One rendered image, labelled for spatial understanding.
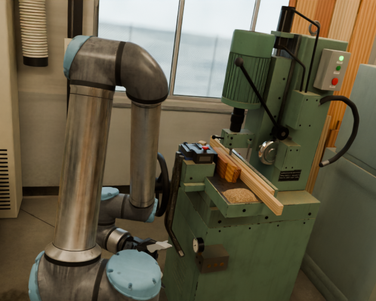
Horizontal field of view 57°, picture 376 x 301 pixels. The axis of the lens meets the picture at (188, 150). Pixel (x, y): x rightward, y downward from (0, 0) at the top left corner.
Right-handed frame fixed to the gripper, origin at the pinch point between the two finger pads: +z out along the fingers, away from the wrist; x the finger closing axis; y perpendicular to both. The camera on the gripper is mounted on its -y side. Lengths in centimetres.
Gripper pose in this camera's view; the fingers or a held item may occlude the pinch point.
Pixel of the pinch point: (167, 268)
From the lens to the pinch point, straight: 119.5
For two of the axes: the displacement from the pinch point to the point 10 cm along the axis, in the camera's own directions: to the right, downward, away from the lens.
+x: -1.6, 9.7, 1.8
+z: 8.5, 2.3, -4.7
